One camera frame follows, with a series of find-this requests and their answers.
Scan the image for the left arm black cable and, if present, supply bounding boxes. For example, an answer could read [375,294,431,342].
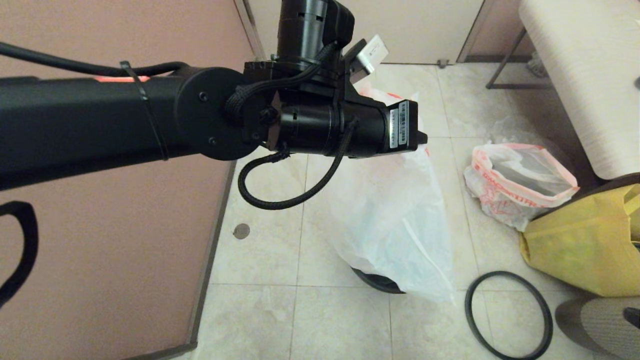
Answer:
[0,41,192,79]

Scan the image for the left wrist camera black cylinder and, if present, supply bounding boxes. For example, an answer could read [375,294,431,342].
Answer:
[276,0,356,69]

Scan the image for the left arm thick cable loop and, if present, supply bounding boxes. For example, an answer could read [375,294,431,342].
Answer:
[0,201,40,309]

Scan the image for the white cartoon-print plastic bag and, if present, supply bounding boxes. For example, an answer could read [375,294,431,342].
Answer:
[327,82,457,306]

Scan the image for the clear plastic bag dark contents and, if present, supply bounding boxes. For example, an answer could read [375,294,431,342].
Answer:
[487,117,571,151]

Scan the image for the black bin retaining ring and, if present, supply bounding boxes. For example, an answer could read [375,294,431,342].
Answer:
[464,271,554,360]

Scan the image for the grey ribbed cylinder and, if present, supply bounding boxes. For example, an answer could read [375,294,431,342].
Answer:
[554,296,640,360]

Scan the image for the small clear plastic item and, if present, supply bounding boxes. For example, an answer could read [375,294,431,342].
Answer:
[527,52,548,80]

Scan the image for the used white red-print trash bag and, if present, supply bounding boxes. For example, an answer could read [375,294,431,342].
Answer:
[463,142,581,232]

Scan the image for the yellow fabric tote bag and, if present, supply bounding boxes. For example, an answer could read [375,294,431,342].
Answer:
[518,184,640,298]

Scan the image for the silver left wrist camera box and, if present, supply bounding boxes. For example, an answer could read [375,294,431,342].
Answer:
[349,34,390,85]

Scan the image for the beige door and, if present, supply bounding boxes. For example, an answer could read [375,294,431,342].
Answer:
[247,0,486,66]

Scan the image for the dark metal table frame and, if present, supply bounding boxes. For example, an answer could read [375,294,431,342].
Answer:
[485,27,556,92]

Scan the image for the white wood-grain table top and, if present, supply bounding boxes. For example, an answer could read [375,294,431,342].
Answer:
[517,0,640,181]

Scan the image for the black round trash bin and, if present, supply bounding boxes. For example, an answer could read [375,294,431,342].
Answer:
[351,267,407,295]

